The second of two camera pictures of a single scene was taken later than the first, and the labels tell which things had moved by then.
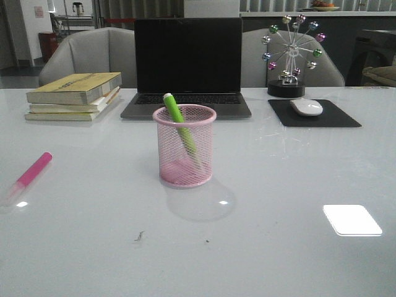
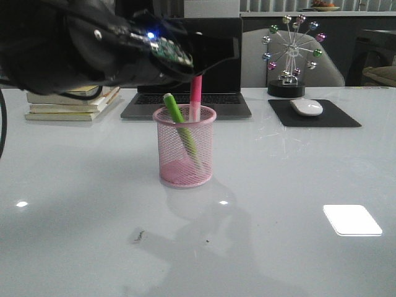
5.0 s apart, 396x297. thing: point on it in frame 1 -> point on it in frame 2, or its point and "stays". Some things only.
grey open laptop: (197, 60) stays
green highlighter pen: (183, 129) stays
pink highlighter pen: (25, 179) -> (195, 98)
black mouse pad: (331, 116) stays
